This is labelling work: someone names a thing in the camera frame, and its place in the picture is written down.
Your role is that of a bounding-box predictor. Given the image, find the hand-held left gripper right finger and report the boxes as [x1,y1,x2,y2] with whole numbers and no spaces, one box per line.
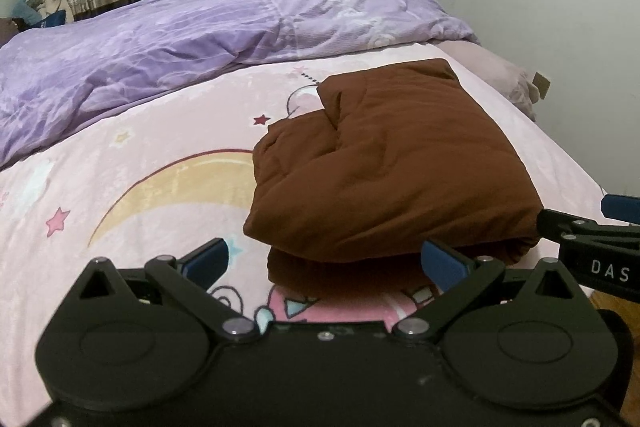
[392,241,588,344]

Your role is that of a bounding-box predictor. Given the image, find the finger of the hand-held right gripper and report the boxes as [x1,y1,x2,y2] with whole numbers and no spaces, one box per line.
[601,194,640,226]
[536,208,640,253]

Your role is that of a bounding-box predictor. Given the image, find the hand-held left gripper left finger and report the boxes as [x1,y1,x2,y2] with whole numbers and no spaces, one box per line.
[60,238,259,344]

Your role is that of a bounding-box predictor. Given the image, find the brown padded jacket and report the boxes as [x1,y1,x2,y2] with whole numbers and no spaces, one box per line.
[244,58,545,301]

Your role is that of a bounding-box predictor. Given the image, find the pink printed bed sheet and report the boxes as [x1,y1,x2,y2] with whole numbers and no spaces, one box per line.
[0,42,608,418]

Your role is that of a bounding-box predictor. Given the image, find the mauve pillow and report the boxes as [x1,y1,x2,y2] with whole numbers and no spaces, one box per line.
[435,39,542,122]

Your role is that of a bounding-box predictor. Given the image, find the purple duvet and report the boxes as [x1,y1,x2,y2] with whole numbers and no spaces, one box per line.
[0,0,481,168]

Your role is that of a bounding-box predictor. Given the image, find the dark blue bag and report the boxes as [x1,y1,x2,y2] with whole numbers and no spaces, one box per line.
[36,8,67,28]

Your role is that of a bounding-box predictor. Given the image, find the wooden bed frame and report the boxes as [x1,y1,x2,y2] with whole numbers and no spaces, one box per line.
[590,289,640,315]

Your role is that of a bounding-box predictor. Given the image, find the small square wall socket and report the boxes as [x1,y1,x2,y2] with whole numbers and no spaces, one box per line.
[532,73,552,101]

